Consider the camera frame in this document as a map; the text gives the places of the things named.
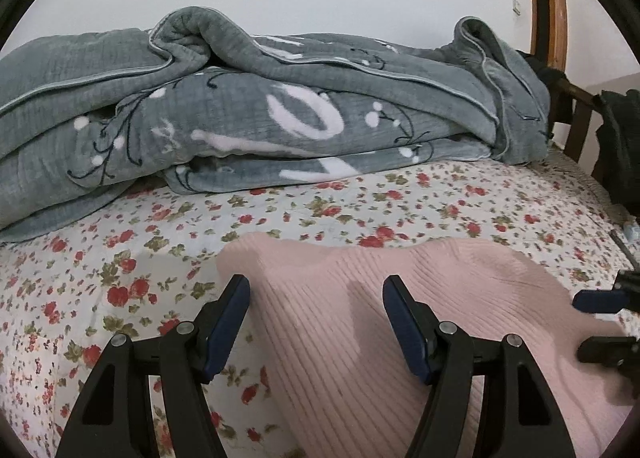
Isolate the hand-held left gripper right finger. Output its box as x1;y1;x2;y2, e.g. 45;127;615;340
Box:
382;275;578;458

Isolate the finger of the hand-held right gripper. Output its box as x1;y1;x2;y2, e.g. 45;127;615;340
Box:
576;335;640;370
571;270;640;313

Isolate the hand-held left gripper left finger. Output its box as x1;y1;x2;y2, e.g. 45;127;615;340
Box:
54;274;251;458

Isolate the pink ribbed sweater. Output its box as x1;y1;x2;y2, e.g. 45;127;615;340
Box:
216;232;640;458

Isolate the floral bed sheet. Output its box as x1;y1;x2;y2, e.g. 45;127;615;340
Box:
0;145;640;458

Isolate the grey floral quilt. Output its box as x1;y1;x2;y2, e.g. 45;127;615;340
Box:
0;6;553;243

